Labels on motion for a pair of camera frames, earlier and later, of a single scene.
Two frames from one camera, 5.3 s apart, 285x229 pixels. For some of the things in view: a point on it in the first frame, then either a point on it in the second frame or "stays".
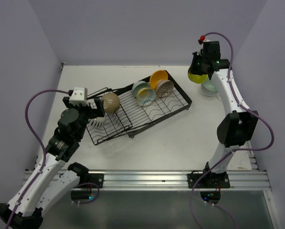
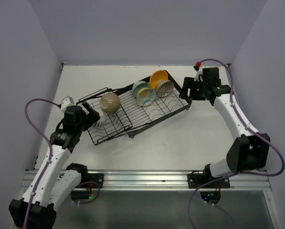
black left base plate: x=96 y=178 stays
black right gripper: x=192 y=69 to x=189 y=82
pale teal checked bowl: x=137 y=86 stays
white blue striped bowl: x=98 y=122 stays
